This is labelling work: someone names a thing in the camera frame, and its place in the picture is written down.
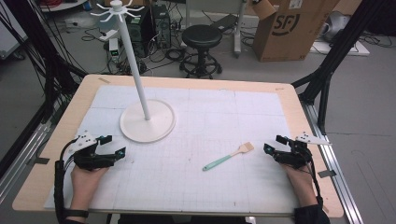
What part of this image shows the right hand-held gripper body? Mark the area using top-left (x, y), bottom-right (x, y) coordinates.
top-left (276, 132), bottom-right (332, 171)

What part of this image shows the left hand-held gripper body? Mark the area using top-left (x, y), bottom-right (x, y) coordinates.
top-left (68, 130), bottom-right (109, 172)

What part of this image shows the person's right hand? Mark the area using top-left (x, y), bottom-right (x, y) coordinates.
top-left (281, 163), bottom-right (318, 207)

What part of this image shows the person's left hand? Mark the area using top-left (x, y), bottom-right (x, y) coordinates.
top-left (70, 165), bottom-right (109, 203)

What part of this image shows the grey tape piece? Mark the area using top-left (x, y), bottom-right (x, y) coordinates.
top-left (317, 169), bottom-right (338, 179)
top-left (33, 156), bottom-right (51, 166)

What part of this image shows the white hook rack stand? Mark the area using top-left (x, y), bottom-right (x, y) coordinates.
top-left (90, 0), bottom-right (177, 145)

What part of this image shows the white grid mat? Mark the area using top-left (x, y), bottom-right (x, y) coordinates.
top-left (43, 85), bottom-right (301, 213)

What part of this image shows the white power supply unit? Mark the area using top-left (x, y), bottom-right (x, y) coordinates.
top-left (108, 37), bottom-right (121, 63)

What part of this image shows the white power strip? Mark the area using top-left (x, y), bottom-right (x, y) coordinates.
top-left (98, 29), bottom-right (121, 43)

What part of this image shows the brown cardboard box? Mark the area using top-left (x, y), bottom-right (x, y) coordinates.
top-left (248, 0), bottom-right (341, 63)

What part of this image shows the black computer tower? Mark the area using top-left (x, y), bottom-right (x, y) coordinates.
top-left (125, 5), bottom-right (154, 59)
top-left (151, 3), bottom-right (173, 49)

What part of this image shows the white flat board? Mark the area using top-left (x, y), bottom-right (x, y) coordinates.
top-left (310, 39), bottom-right (372, 58)

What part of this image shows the grey round appliance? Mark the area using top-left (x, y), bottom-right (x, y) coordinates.
top-left (319, 10), bottom-right (352, 43)

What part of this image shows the black round stool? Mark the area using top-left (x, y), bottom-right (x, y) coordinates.
top-left (178, 24), bottom-right (224, 80)

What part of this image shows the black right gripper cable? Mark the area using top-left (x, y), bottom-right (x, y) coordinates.
top-left (303, 162), bottom-right (325, 207)

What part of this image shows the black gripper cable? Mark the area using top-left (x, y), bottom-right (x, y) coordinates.
top-left (303, 162), bottom-right (325, 207)
top-left (53, 137), bottom-right (79, 224)

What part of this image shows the aluminium rail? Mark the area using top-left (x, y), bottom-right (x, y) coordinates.
top-left (302, 102), bottom-right (364, 224)
top-left (0, 121), bottom-right (53, 204)

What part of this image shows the teal handled wooden spatula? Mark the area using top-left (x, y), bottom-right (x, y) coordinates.
top-left (202, 141), bottom-right (255, 173)

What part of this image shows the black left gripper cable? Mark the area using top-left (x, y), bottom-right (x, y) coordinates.
top-left (53, 137), bottom-right (79, 224)

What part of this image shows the black metal stand frame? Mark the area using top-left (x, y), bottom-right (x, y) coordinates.
top-left (0, 0), bottom-right (89, 125)
top-left (290, 0), bottom-right (385, 135)

